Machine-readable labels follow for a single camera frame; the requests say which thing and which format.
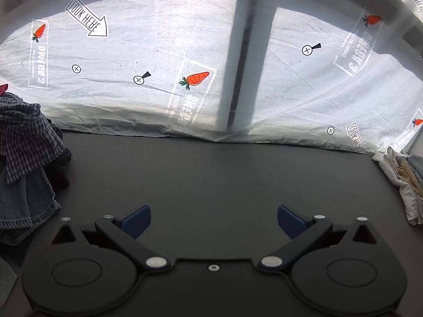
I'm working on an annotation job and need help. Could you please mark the red checkered cloth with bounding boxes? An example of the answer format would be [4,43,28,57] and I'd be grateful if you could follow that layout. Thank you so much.
[0,84,9,95]

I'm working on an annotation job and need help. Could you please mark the blue plaid shirt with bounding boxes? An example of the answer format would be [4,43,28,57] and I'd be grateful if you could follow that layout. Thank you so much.
[1,92,66,185]

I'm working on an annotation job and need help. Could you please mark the white printed backdrop cloth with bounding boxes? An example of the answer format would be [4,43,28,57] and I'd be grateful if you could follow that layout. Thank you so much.
[1,0,422,153]

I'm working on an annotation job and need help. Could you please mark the black garment in pile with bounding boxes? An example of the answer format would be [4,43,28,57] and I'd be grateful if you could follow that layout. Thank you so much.
[40,118,72,192]

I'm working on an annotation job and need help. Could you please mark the grey folded garment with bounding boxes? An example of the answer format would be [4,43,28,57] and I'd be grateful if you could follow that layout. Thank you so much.
[407,155,423,185]

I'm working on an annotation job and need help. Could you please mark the beige folded garment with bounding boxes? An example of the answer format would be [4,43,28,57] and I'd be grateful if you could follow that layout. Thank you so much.
[396,156,422,197]

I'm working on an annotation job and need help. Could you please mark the blue denim jeans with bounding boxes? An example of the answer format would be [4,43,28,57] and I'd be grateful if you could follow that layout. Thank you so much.
[1,168,61,230]

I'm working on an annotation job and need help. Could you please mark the white folded garment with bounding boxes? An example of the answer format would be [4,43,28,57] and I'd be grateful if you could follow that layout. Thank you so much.
[372,147,422,226]

